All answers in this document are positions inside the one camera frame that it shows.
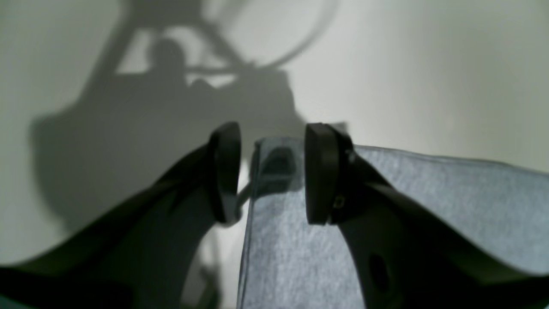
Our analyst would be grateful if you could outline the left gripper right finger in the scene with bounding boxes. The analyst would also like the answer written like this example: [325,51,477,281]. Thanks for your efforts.
[305,123,549,309]

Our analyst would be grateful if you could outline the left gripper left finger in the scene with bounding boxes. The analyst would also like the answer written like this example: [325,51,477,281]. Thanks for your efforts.
[1,122,241,309]

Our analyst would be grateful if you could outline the grey T-shirt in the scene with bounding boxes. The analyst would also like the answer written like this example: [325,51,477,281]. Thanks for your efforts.
[237,138,548,309]

